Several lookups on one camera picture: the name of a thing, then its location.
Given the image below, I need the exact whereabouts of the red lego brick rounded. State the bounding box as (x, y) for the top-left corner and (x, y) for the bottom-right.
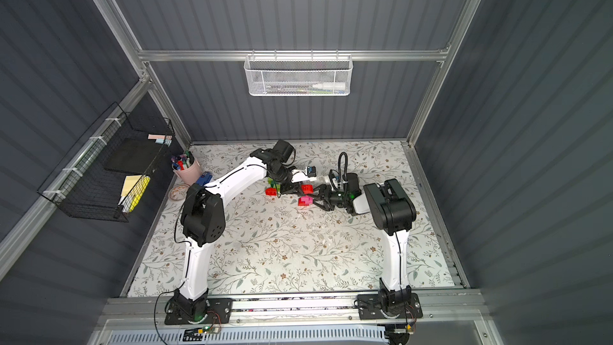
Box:
(302, 185), (314, 194)

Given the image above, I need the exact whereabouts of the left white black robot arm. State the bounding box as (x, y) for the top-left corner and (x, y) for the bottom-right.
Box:
(169, 140), (302, 323)

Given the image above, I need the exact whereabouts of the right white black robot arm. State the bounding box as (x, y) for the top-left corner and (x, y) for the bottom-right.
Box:
(310, 173), (419, 320)

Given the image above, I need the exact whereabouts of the blue stapler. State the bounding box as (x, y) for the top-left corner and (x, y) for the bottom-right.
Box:
(196, 172), (212, 186)

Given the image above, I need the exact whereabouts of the pink pen cup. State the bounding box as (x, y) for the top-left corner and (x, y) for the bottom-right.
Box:
(171, 150), (204, 185)

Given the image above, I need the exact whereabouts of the white marker in basket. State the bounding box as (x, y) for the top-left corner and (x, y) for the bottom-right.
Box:
(311, 82), (347, 94)

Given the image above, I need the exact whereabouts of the round tape roll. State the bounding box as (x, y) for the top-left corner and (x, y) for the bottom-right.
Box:
(169, 185), (189, 201)

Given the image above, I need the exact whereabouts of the black notebook in basket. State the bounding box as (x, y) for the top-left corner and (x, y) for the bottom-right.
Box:
(103, 138), (169, 175)

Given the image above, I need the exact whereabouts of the yellow sticky note pad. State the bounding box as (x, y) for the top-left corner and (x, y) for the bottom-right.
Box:
(118, 175), (151, 214)

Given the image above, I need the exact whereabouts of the white wire mesh basket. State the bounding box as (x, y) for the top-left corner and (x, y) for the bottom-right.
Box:
(244, 55), (354, 97)

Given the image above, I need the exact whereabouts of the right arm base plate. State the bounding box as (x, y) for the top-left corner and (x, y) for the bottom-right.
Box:
(353, 293), (423, 321)

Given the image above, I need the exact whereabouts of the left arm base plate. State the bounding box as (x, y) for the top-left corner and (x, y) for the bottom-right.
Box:
(164, 295), (234, 325)

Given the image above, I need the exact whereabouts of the black wire wall basket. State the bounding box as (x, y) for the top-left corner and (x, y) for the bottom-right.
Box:
(38, 104), (175, 223)

